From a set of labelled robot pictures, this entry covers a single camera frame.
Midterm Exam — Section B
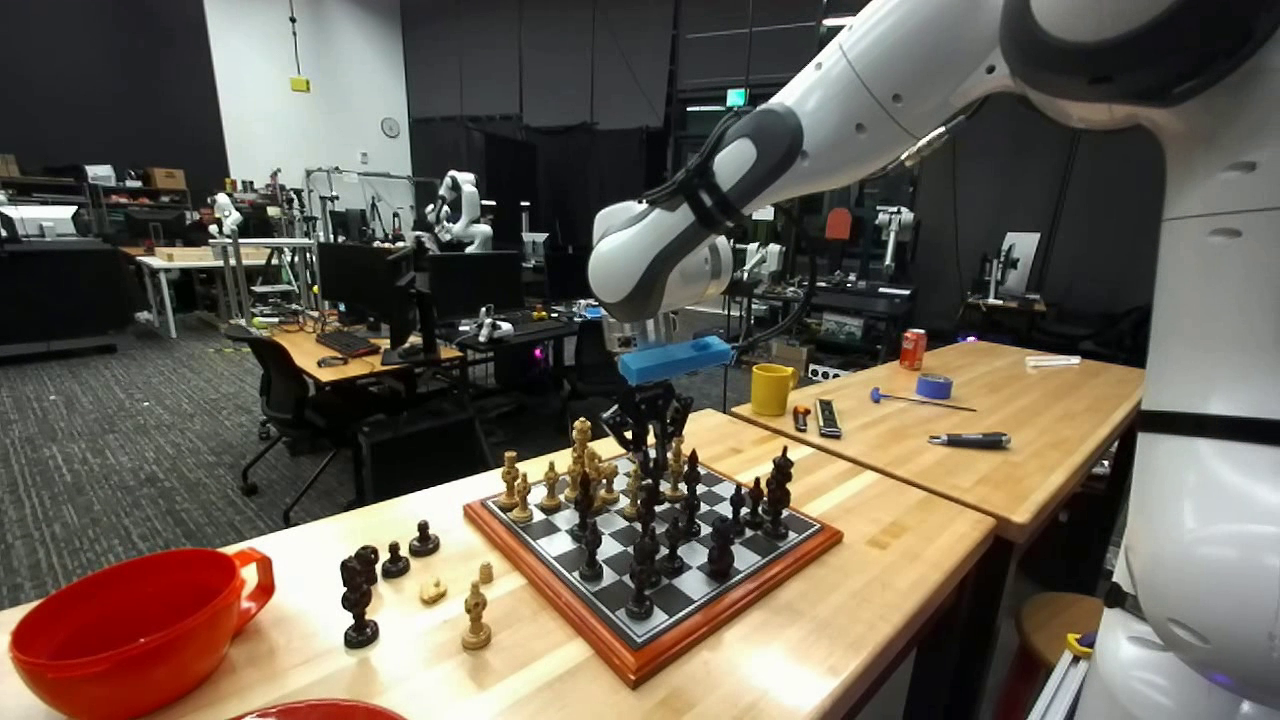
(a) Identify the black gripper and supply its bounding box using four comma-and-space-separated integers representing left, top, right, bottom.
594, 376, 700, 469

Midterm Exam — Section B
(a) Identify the tall tan chess king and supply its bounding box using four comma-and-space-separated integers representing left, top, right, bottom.
569, 412, 605, 507

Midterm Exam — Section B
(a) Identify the tall black chess king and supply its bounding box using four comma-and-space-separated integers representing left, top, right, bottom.
758, 440, 799, 546

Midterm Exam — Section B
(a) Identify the wood framed chess board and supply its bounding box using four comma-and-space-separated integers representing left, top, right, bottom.
459, 438, 847, 690

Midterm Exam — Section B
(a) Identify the black chess knight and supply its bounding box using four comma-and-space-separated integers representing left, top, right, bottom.
334, 540, 383, 652

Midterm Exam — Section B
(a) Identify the yellow cup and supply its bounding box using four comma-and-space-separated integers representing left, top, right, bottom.
748, 359, 799, 421

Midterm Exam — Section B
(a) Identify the black computer monitor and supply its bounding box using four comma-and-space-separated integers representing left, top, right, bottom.
314, 239, 430, 337
425, 248, 529, 323

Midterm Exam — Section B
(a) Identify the red can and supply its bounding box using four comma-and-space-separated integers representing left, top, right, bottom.
894, 323, 932, 376

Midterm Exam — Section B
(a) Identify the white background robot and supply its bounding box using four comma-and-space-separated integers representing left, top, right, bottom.
421, 164, 501, 256

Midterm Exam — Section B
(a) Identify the black keyboard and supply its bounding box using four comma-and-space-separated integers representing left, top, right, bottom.
314, 323, 383, 359

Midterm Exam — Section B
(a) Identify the wooden office desk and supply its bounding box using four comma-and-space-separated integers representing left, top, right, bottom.
271, 323, 464, 393

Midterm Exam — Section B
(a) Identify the black office chair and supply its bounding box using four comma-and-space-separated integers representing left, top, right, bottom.
237, 333, 334, 505

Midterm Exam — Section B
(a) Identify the white backed monitor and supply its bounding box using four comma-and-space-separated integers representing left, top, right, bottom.
997, 230, 1047, 306

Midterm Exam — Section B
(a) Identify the red plate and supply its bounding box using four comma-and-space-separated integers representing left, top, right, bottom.
229, 697, 408, 720

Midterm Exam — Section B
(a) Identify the round wooden stool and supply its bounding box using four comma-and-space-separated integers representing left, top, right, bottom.
1017, 592, 1111, 673

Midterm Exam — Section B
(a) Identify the white legged table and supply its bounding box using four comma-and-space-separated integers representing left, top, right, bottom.
122, 239, 319, 345

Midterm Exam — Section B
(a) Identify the black cabinet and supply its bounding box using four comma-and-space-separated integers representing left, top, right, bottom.
0, 235, 141, 359

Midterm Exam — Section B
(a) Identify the blue handled screwdriver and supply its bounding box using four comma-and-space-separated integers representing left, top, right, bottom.
867, 384, 979, 417

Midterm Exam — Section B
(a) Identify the black handled tool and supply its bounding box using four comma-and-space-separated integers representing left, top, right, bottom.
927, 429, 1017, 451

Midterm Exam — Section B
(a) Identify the large red handled cup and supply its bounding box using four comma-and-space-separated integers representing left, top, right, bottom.
6, 546, 278, 720

